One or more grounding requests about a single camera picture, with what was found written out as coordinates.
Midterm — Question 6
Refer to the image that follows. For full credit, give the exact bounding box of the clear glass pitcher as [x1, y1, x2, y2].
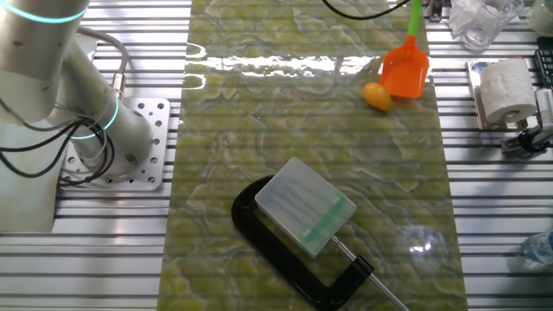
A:
[448, 0, 525, 54]

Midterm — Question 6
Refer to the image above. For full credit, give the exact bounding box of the translucent plastic container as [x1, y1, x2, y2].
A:
[525, 0, 553, 38]

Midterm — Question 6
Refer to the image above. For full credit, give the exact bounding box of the small silver camera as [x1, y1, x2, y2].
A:
[500, 124, 553, 157]

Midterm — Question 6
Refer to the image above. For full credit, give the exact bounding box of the dark metal bracket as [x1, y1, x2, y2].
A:
[425, 0, 446, 23]

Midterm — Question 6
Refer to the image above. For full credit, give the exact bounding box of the thick grey cable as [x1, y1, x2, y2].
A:
[77, 26, 130, 101]

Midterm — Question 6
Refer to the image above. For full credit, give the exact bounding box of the black C-clamp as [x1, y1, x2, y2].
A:
[231, 175, 411, 311]

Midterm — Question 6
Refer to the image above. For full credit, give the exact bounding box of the white toilet paper roll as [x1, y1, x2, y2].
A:
[479, 58, 539, 126]

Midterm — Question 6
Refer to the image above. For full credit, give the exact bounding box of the translucent plastic box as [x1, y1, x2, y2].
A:
[253, 156, 359, 259]

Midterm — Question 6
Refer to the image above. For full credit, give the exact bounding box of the clear water bottle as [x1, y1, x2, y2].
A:
[521, 232, 553, 267]

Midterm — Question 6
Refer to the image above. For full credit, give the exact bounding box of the black cable bundle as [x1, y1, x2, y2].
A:
[0, 97, 117, 187]

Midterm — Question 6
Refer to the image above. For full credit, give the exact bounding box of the yellow toy mango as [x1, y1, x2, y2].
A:
[362, 81, 395, 115]

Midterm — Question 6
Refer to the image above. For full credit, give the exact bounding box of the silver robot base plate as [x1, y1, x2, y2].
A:
[57, 97, 172, 192]

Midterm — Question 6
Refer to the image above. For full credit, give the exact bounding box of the orange shovel with green handle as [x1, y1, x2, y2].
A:
[378, 0, 431, 100]

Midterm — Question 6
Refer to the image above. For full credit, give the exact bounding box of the ribbed silver depth camera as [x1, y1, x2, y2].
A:
[534, 88, 553, 135]

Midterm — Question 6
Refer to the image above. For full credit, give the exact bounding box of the green marble pattern mat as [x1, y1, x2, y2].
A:
[156, 0, 469, 311]

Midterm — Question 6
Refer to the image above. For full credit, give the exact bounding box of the black keyboard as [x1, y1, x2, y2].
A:
[534, 36, 553, 90]

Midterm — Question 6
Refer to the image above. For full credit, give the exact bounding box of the metal paper roll holder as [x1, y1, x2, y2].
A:
[465, 60, 531, 131]

